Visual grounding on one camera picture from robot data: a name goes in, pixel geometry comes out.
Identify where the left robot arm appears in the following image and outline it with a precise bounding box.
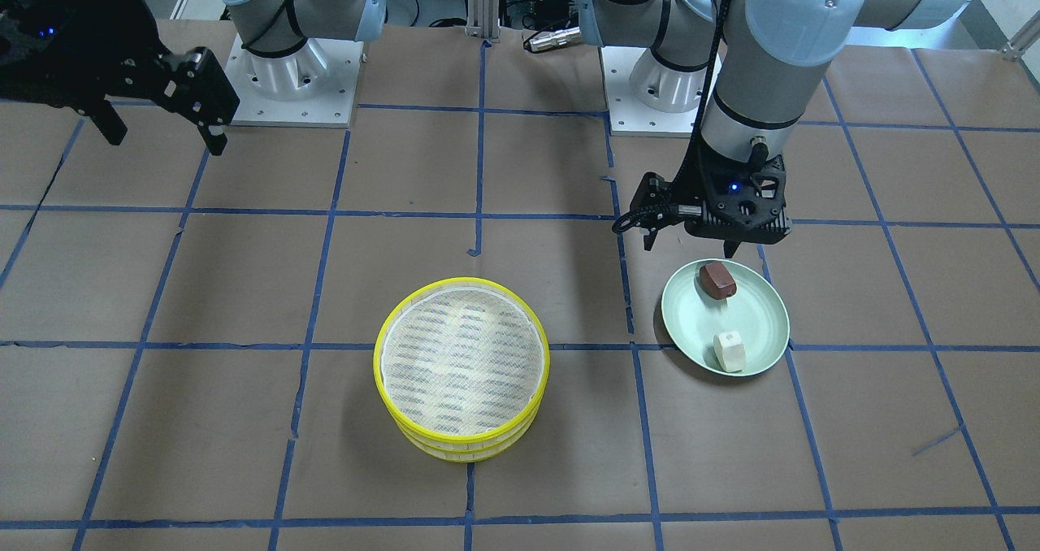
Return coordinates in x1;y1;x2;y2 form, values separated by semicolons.
578;0;967;258

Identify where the white steamed bun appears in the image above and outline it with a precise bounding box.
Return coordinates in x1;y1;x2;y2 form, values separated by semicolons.
713;330;747;373

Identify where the brown steamed bun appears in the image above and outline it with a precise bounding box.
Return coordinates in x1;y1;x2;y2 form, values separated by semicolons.
698;261;738;301

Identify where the light green plate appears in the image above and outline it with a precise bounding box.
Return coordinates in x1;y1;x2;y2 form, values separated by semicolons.
660;259;791;377

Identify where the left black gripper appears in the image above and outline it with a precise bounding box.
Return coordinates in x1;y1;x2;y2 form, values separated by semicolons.
612;148;792;259

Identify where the silver cylindrical connector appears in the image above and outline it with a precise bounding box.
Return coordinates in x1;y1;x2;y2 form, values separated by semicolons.
522;28;584;54

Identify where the black power adapter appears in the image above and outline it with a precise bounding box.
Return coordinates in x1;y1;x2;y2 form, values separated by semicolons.
531;0;570;28

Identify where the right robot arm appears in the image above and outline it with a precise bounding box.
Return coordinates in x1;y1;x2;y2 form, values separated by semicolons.
1;0;386;155

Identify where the aluminium frame post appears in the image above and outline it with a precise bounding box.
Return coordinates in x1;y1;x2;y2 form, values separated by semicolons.
464;0;505;43

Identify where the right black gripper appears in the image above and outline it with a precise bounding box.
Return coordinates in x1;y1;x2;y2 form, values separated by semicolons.
1;0;239;156

